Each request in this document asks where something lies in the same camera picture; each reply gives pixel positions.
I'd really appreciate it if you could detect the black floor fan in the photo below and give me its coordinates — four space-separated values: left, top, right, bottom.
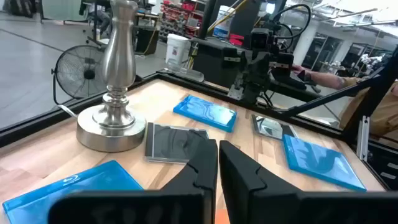
51 45 108 105

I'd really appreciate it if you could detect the black bin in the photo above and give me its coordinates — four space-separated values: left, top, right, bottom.
135 26 160 56

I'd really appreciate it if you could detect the clear CD jewel case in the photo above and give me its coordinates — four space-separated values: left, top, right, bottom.
251 114 299 141
144 122 210 165

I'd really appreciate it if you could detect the person's forearm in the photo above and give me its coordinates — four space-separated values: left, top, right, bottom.
306 68 374 91

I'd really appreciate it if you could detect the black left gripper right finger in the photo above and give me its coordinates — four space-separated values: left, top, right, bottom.
219 140 398 224

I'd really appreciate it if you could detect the white plastic bucket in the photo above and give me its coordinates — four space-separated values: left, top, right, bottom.
164 33 192 68

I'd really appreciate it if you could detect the white lamp cord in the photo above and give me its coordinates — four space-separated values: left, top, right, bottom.
57 104 78 119

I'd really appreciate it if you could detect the silver aluminium extrusion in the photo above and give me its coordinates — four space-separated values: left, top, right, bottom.
356 115 371 161

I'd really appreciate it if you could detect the black right camera cable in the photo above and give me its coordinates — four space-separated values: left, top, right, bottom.
272 3 312 40

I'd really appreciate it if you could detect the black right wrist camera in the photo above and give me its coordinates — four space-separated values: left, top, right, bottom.
250 28 276 52

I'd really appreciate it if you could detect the black stand pole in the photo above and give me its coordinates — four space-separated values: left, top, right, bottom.
198 0 219 40

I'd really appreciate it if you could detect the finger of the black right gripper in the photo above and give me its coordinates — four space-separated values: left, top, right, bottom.
254 73 271 103
241 73 256 105

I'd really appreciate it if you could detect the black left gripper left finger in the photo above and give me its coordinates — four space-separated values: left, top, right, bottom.
48 139 218 224

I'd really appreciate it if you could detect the black office chair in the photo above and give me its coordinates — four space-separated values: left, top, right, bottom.
79 0 113 46

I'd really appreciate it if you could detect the blue blu-ray case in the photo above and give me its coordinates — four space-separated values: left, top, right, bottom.
282 134 368 192
173 95 238 133
2 160 144 224

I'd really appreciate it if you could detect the silver lamp with white shade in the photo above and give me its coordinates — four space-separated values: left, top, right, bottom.
76 0 147 153

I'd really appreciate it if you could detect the person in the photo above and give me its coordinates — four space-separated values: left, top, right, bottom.
338 79 398 138

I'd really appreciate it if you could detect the blue white carton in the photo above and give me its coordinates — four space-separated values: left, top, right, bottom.
213 5 237 39

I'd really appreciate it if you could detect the red parts shelf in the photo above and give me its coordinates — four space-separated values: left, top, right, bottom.
160 0 206 42

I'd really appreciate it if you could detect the person's hand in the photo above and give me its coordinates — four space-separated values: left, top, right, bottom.
290 63 308 78

